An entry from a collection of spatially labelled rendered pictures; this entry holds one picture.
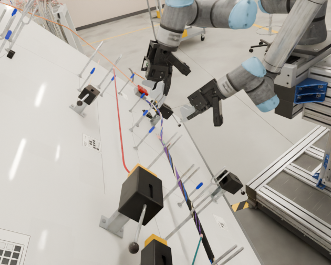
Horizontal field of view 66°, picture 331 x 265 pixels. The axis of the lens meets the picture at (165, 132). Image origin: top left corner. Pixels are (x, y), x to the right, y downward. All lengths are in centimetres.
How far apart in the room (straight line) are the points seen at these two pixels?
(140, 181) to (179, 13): 52
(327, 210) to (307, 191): 16
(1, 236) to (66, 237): 8
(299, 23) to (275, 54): 12
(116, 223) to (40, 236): 12
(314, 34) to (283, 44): 31
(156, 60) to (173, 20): 13
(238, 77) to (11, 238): 75
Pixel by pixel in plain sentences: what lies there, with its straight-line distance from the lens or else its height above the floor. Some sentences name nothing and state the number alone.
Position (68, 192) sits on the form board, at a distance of 46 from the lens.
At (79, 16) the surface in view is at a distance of 904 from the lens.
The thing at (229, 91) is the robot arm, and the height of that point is 117.
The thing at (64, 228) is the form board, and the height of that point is 131.
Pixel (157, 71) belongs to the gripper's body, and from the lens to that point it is 82.
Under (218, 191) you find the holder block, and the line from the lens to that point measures 86.
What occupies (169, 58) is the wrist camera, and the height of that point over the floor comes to 132.
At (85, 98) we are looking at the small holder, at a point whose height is 136.
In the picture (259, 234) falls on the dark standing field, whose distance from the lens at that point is 188.
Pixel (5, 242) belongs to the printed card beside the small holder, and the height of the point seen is 137.
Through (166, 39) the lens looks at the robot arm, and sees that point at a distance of 79.
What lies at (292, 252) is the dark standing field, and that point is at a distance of 185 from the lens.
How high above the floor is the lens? 160
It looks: 36 degrees down
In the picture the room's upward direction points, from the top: 14 degrees counter-clockwise
